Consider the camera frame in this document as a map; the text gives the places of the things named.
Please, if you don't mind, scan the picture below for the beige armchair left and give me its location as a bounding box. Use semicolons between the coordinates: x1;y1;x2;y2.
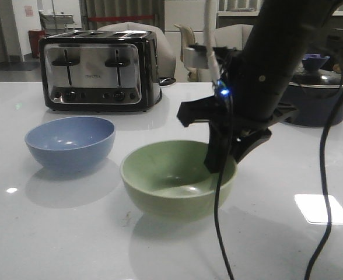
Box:
98;22;176;78

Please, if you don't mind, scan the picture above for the beige armchair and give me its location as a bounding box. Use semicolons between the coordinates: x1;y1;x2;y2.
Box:
98;22;176;78
213;24;253;51

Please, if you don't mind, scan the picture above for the metal cart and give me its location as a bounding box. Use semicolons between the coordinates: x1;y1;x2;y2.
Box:
38;10;75;35

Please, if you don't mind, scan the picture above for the blue bowl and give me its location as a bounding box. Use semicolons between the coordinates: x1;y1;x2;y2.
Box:
24;116;116;173

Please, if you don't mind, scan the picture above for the dark blue cooking pot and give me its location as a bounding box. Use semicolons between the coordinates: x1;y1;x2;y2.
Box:
281;82;343;127

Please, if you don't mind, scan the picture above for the black hanging cable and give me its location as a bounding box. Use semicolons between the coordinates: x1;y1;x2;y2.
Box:
304;0;343;280

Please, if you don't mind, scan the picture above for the white cabinet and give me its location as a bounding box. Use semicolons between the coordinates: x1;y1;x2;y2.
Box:
164;1;205;82

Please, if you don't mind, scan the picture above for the black and chrome toaster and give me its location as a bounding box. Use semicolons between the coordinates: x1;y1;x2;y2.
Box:
39;30;162;112

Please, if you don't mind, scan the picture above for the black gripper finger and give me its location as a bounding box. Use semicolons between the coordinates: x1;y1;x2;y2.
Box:
231;129;272;163
204;121;232;173

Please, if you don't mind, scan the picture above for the white cable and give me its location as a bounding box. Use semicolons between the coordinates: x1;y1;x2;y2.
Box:
203;0;221;85

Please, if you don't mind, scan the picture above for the beige armchair right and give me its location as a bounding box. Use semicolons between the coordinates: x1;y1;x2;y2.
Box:
213;24;253;51

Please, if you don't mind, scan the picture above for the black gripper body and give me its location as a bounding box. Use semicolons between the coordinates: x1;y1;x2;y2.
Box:
177;48;298;134

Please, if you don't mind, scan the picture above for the green bowl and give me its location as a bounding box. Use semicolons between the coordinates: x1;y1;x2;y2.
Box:
120;140;238;222

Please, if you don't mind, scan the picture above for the red trash bin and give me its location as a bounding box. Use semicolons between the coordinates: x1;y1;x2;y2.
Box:
28;29;46;58

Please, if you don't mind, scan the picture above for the glass pot lid blue knob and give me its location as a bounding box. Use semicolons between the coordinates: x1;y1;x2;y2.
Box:
289;53;343;89

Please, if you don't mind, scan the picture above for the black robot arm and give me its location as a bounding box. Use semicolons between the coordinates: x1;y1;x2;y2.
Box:
177;1;342;173

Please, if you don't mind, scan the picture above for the cream office chair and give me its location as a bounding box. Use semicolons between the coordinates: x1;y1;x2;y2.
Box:
174;24;206;82

